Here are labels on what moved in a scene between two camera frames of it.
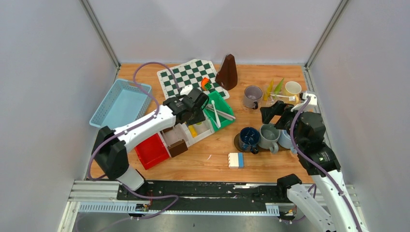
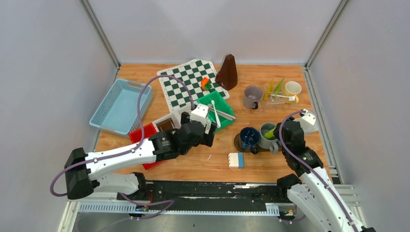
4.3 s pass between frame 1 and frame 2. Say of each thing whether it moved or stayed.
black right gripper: moved
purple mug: stayed
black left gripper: moved
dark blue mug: stayed
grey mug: stayed
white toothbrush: stayed
